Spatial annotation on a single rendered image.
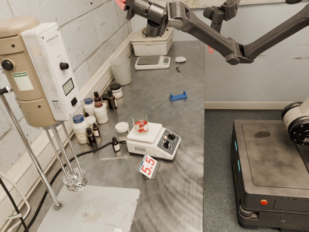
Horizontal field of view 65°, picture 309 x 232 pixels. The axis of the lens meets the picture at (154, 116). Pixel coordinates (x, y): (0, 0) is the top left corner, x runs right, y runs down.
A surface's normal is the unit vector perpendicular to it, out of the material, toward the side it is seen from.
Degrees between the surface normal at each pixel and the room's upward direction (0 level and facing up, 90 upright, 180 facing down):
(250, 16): 90
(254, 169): 0
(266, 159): 0
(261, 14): 90
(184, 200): 0
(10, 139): 90
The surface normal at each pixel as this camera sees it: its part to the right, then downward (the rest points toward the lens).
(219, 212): -0.10, -0.83
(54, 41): 0.98, 0.01
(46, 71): -0.17, 0.56
